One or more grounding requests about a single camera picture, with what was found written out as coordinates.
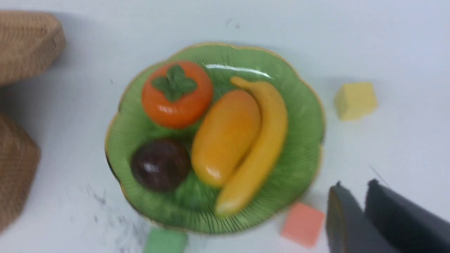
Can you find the yellow foam cube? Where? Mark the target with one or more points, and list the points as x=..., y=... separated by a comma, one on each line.
x=355, y=100

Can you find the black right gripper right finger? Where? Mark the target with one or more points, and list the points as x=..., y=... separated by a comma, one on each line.
x=406, y=226

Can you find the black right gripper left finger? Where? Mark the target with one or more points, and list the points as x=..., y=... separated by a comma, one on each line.
x=347, y=229

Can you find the woven rattan basket lid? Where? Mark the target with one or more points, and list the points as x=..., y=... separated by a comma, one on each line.
x=30, y=42

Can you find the orange foam cube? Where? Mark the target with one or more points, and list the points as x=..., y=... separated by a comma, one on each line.
x=303, y=225

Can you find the orange toy persimmon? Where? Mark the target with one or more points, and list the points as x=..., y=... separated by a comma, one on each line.
x=177, y=94

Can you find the green foam cube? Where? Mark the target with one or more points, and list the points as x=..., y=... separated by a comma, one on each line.
x=165, y=241

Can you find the yellow toy banana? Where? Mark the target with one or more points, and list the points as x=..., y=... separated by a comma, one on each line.
x=253, y=171

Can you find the woven rattan basket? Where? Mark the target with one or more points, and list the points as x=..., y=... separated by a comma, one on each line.
x=19, y=157

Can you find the orange toy mango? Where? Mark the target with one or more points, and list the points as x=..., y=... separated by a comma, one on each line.
x=224, y=137

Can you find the green glass leaf plate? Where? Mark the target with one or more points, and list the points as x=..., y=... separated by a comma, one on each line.
x=191, y=205

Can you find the purple toy mangosteen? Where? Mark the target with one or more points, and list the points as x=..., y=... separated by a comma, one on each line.
x=160, y=165

